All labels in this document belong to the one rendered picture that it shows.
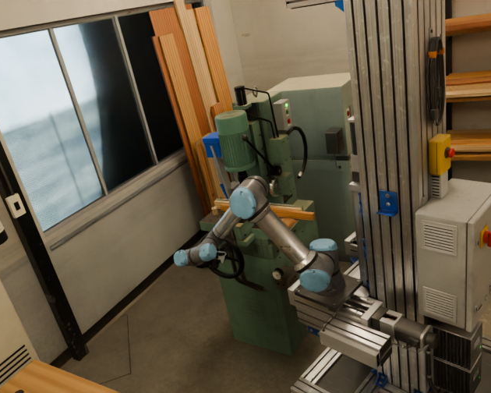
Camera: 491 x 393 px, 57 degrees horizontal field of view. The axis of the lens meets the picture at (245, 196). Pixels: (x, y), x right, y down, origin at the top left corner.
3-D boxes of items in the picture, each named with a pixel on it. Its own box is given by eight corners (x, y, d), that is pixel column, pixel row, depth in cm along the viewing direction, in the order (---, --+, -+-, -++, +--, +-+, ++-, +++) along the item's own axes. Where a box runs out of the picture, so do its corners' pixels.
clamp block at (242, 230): (221, 238, 251) (217, 224, 247) (234, 226, 261) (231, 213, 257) (243, 242, 243) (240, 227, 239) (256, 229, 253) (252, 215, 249)
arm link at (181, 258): (187, 264, 201) (173, 268, 205) (202, 263, 210) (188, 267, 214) (184, 247, 202) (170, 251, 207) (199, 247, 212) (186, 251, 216)
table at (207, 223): (191, 238, 265) (188, 229, 262) (220, 214, 287) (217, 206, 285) (281, 252, 232) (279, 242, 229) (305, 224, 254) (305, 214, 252)
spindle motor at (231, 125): (219, 172, 253) (207, 119, 241) (236, 161, 266) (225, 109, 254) (245, 174, 244) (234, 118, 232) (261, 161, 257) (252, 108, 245)
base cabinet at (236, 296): (233, 339, 302) (210, 249, 274) (273, 289, 345) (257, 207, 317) (292, 357, 278) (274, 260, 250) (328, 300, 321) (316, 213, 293)
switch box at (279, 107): (276, 130, 264) (272, 104, 258) (284, 125, 272) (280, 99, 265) (285, 130, 261) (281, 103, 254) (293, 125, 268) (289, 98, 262)
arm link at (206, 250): (215, 235, 206) (196, 240, 211) (204, 248, 196) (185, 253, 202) (223, 249, 208) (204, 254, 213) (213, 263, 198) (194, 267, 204)
